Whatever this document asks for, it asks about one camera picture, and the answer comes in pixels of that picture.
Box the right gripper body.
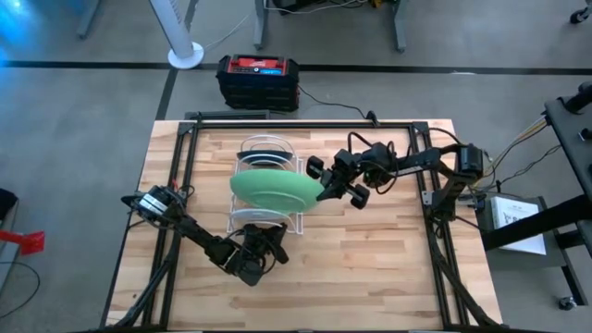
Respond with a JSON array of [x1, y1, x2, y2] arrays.
[[305, 147, 371, 210]]

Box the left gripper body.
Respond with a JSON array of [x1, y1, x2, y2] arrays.
[[230, 238, 290, 287]]

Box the large green plate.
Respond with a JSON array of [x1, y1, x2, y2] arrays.
[[229, 167, 326, 216]]

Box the blue white striped plate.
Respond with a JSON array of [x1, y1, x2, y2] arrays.
[[240, 159, 293, 170]]

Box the black ribbed bar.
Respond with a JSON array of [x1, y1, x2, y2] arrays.
[[184, 109, 270, 121]]

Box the red black power station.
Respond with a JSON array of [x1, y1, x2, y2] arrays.
[[216, 54, 301, 113]]

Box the wooden desk grey legs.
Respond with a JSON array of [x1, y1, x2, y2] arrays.
[[252, 0, 412, 53]]

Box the white booklet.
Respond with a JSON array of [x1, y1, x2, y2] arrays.
[[489, 196, 548, 256]]

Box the white tower fan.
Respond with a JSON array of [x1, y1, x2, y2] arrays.
[[148, 0, 205, 70]]

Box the red plastic object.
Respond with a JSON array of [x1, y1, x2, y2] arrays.
[[0, 229, 46, 257]]

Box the black equipment stand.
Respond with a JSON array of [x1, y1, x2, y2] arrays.
[[480, 81, 592, 306]]

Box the grey bin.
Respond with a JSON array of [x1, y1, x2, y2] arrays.
[[0, 187, 20, 297]]

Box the white wire dish rack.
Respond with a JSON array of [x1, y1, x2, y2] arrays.
[[226, 133, 305, 236]]

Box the black aluminium table frame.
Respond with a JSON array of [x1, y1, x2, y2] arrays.
[[99, 120, 505, 332]]

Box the black power station cable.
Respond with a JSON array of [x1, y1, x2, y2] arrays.
[[298, 85, 380, 127]]

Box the floor cable bundle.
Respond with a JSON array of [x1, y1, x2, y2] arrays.
[[263, 0, 394, 15]]

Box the white floor cable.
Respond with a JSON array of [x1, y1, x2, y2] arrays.
[[203, 13, 251, 50]]

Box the yellow white wire bundle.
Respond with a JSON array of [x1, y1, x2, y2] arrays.
[[503, 115, 549, 154]]

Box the thin black floor cable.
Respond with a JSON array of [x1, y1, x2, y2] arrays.
[[0, 261, 42, 320]]

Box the grey metal base plate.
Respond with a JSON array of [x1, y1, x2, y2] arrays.
[[475, 191, 573, 272]]

